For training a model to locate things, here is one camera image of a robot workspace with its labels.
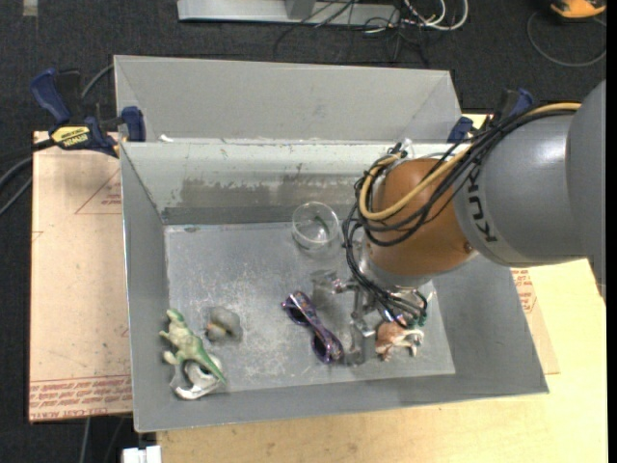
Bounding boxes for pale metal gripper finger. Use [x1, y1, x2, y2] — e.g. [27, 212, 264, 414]
[343, 318, 377, 368]
[310, 270, 350, 312]

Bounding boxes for brown toy animal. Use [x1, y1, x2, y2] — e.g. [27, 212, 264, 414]
[374, 320, 426, 362]

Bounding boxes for purple sunglasses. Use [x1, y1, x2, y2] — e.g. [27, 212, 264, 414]
[281, 290, 345, 364]

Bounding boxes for clear drinking glass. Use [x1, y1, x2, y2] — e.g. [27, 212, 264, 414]
[290, 201, 341, 260]

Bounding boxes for grey metal bin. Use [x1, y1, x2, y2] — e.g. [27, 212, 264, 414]
[113, 54, 550, 434]

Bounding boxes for grey toy duck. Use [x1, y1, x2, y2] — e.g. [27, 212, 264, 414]
[204, 305, 244, 343]

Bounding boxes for green toy dinosaur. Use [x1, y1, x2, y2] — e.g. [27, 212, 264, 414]
[158, 308, 228, 385]

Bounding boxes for white crumpled object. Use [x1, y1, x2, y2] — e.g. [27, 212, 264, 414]
[171, 360, 221, 401]

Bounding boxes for brown cardboard board, red print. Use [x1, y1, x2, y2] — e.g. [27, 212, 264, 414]
[28, 130, 561, 423]

